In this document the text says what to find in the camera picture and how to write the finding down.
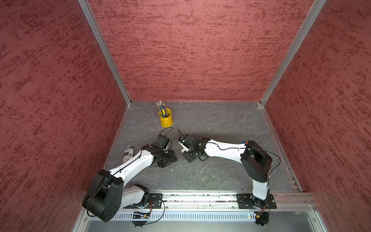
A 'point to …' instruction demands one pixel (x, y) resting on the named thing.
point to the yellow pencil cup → (166, 122)
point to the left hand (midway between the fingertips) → (173, 163)
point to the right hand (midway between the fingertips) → (189, 157)
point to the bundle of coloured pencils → (161, 106)
